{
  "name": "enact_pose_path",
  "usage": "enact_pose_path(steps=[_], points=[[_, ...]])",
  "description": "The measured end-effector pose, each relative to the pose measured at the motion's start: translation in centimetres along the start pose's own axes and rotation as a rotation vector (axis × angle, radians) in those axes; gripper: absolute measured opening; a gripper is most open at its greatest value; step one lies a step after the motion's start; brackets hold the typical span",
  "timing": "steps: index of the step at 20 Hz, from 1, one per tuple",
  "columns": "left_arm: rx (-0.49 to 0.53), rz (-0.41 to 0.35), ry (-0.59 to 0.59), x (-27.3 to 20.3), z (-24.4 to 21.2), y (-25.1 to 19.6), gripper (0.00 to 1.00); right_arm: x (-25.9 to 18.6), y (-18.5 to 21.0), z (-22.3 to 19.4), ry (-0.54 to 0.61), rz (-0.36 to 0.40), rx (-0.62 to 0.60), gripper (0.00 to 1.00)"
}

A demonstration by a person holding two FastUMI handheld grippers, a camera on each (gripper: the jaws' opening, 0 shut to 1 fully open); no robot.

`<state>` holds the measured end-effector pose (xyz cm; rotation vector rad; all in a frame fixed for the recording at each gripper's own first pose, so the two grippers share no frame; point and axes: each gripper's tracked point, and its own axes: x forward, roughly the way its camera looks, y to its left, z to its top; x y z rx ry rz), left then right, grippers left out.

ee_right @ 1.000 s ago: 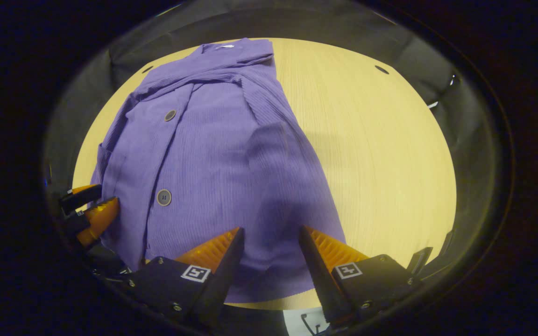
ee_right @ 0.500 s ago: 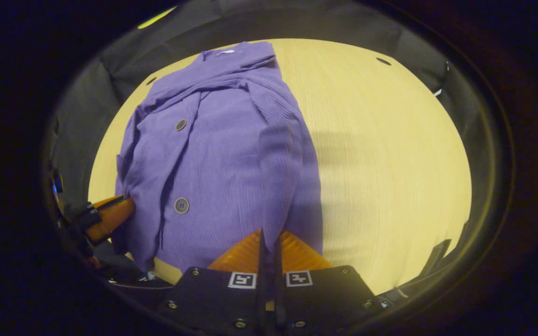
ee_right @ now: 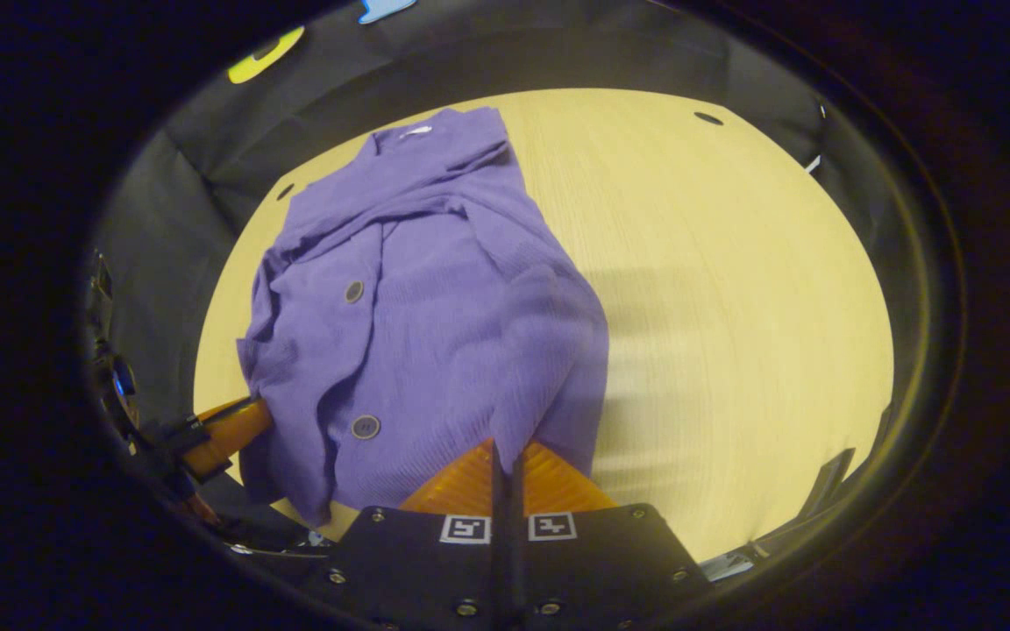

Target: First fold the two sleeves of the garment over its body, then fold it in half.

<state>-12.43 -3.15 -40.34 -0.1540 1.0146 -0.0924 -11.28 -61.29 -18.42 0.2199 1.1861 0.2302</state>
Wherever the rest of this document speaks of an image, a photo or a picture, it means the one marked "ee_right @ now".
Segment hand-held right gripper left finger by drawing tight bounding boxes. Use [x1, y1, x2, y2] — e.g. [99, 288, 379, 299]
[317, 438, 506, 631]

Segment dark furniture part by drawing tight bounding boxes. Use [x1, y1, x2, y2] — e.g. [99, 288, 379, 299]
[807, 449, 858, 524]

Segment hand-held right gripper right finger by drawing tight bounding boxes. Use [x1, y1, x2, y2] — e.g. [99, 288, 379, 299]
[505, 438, 712, 631]

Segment purple button-up shirt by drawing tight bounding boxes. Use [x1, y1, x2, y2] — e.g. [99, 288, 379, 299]
[236, 107, 611, 527]

